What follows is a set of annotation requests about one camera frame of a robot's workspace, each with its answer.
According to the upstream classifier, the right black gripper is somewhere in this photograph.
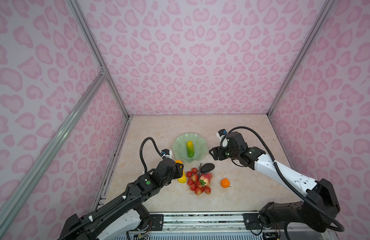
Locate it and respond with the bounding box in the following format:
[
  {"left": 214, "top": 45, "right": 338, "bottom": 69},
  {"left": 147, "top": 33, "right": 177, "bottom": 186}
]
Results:
[{"left": 207, "top": 144, "right": 240, "bottom": 161}]

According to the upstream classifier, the yellow fake fruit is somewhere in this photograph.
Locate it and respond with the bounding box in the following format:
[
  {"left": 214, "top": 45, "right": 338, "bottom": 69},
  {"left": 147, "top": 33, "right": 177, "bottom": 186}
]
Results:
[{"left": 175, "top": 160, "right": 187, "bottom": 184}]

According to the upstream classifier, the yellow green fake mango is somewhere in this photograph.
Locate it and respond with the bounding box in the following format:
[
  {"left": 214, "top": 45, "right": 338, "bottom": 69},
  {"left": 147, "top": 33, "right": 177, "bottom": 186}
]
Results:
[{"left": 186, "top": 141, "right": 195, "bottom": 159}]

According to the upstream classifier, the orange fake tangerine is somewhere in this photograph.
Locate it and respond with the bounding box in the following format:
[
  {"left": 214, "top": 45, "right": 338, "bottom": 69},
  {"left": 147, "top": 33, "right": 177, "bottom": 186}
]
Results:
[{"left": 221, "top": 179, "right": 231, "bottom": 188}]

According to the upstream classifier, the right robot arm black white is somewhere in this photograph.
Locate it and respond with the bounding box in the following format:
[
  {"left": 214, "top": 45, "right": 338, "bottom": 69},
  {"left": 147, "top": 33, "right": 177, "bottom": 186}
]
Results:
[{"left": 209, "top": 129, "right": 344, "bottom": 233}]

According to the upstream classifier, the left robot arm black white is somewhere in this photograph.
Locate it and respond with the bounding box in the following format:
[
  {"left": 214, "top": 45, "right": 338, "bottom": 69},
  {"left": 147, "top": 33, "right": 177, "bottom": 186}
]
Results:
[{"left": 59, "top": 157, "right": 184, "bottom": 240}]

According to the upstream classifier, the light green scalloped fruit bowl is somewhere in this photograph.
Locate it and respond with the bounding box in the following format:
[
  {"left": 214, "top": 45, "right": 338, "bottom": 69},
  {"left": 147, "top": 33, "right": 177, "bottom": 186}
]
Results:
[{"left": 172, "top": 133, "right": 208, "bottom": 163}]

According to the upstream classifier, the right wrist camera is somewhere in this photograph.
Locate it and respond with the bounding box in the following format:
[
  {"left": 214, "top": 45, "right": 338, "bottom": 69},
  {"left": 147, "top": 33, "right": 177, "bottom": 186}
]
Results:
[{"left": 216, "top": 129, "right": 228, "bottom": 141}]

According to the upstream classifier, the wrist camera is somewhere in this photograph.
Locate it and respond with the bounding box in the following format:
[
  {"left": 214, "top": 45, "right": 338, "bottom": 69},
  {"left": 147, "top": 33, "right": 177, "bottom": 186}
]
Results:
[
  {"left": 216, "top": 129, "right": 228, "bottom": 141},
  {"left": 161, "top": 149, "right": 173, "bottom": 159}
]

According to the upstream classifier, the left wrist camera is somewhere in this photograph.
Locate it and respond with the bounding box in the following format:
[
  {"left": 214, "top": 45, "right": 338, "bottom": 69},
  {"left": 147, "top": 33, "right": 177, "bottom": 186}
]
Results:
[{"left": 161, "top": 149, "right": 173, "bottom": 159}]

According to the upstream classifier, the left black corrugated cable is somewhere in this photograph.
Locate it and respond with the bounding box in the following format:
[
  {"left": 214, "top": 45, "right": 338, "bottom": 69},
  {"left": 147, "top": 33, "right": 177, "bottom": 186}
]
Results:
[{"left": 139, "top": 137, "right": 163, "bottom": 175}]

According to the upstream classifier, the black corrugated cable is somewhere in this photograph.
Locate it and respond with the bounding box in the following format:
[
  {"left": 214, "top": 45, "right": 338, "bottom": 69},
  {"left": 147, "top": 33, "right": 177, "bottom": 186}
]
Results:
[
  {"left": 139, "top": 137, "right": 163, "bottom": 175},
  {"left": 220, "top": 126, "right": 345, "bottom": 233}
]

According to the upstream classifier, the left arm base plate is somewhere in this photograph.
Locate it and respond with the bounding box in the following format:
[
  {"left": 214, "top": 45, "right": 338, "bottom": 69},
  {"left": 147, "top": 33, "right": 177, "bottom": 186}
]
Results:
[{"left": 139, "top": 214, "right": 164, "bottom": 232}]

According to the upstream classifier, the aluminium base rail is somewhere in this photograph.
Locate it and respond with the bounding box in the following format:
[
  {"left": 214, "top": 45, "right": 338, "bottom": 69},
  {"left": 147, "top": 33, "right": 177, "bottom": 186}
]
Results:
[{"left": 111, "top": 212, "right": 337, "bottom": 240}]

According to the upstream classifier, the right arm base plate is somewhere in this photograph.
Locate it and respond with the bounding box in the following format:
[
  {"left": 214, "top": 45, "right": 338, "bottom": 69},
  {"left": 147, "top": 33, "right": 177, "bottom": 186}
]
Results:
[{"left": 243, "top": 212, "right": 263, "bottom": 231}]

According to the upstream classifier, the left aluminium frame strut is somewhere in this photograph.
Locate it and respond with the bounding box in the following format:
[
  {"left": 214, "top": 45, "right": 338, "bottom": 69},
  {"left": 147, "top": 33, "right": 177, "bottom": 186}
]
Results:
[{"left": 0, "top": 72, "right": 108, "bottom": 239}]

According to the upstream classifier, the right black corrugated cable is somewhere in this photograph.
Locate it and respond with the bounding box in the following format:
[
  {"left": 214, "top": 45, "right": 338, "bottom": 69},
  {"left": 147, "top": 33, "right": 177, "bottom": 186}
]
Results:
[{"left": 220, "top": 126, "right": 345, "bottom": 233}]

